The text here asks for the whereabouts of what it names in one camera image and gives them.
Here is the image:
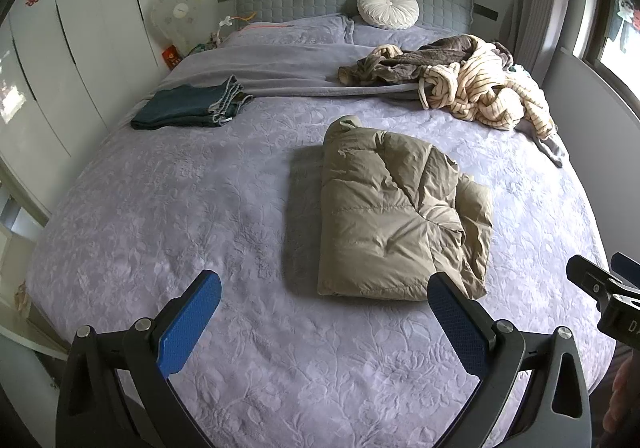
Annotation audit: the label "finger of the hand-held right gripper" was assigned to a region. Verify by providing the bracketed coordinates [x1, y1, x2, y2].
[566, 254, 632, 311]
[611, 252, 640, 290]

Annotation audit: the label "pale curtain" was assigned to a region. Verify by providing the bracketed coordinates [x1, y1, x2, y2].
[510, 0, 566, 79]

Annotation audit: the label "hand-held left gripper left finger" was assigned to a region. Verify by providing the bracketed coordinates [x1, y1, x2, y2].
[56, 270, 222, 448]

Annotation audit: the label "brown-grey garment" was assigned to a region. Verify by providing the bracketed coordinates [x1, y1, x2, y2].
[338, 35, 516, 86]

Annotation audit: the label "grey blanket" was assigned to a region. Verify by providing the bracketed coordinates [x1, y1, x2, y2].
[172, 36, 426, 99]

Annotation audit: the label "round white cushion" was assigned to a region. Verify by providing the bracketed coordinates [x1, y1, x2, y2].
[357, 0, 420, 30]

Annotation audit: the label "folded dark jeans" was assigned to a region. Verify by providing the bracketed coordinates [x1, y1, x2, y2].
[131, 75, 255, 130]

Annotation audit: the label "beige puffer jacket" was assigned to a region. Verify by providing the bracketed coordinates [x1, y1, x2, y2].
[317, 114, 495, 303]

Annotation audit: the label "cream striped robe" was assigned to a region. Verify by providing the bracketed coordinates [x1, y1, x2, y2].
[419, 36, 558, 136]

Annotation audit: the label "white shelf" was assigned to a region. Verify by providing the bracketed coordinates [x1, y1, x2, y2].
[0, 168, 71, 364]

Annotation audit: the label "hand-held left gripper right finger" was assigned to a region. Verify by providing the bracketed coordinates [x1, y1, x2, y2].
[427, 271, 593, 448]

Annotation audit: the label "orange cable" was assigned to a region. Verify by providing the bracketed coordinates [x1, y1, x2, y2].
[239, 12, 293, 30]

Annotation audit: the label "white wardrobe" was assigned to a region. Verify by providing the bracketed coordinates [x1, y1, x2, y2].
[0, 0, 176, 219]

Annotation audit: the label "window hanging decoration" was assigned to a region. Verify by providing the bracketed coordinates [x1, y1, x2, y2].
[607, 0, 640, 54]

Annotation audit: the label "lilac pillow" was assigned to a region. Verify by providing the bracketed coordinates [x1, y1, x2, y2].
[350, 21, 473, 46]
[220, 13, 353, 46]

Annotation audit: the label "white electric fan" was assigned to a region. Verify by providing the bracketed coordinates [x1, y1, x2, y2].
[151, 0, 202, 56]

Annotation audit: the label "window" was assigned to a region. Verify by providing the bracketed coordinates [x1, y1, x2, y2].
[575, 0, 640, 94]

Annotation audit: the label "grey cloth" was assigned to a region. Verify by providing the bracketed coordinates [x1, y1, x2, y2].
[515, 123, 571, 169]

